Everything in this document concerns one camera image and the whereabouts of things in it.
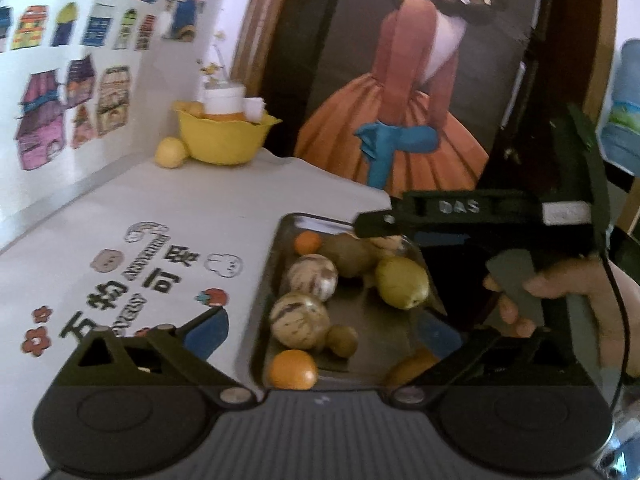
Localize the brown kiwi with sticker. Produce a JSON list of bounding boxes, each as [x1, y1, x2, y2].
[[319, 233, 380, 278]]

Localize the small orange tangerine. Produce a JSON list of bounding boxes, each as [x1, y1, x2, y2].
[[293, 231, 322, 256]]

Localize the metal tray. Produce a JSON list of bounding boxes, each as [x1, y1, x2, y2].
[[243, 212, 446, 389]]

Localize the house drawings paper poster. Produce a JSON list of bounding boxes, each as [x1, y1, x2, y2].
[[1, 0, 160, 219]]

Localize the round striped melon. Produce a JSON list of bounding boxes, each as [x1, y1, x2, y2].
[[286, 254, 338, 302], [268, 292, 331, 350]]

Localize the yellow lemon by bowl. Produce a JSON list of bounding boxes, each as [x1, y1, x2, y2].
[[154, 136, 189, 169]]

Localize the small brown fruit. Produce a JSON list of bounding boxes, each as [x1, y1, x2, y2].
[[326, 325, 359, 359]]

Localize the large striped pepino melon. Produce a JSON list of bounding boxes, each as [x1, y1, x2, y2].
[[369, 235, 414, 259]]

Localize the orange dress girl poster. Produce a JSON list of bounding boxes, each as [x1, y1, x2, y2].
[[295, 0, 539, 196]]

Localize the white printed table mat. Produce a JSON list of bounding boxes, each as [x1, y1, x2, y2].
[[1, 153, 390, 479]]

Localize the blue water jug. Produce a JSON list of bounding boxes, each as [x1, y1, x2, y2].
[[600, 39, 640, 177]]

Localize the yellow plastic bowl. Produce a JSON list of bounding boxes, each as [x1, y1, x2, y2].
[[172, 101, 281, 166]]

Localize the person's right hand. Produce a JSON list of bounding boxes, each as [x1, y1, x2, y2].
[[484, 250, 639, 385]]

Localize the spotted green-brown pear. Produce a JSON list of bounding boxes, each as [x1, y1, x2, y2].
[[382, 348, 439, 390]]

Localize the yellow flower sprig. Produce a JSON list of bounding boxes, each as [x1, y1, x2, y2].
[[198, 30, 230, 89]]

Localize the large green pear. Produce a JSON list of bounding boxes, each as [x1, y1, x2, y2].
[[375, 257, 431, 311]]

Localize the white cup in bowl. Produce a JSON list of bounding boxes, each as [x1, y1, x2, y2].
[[203, 82, 246, 115]]

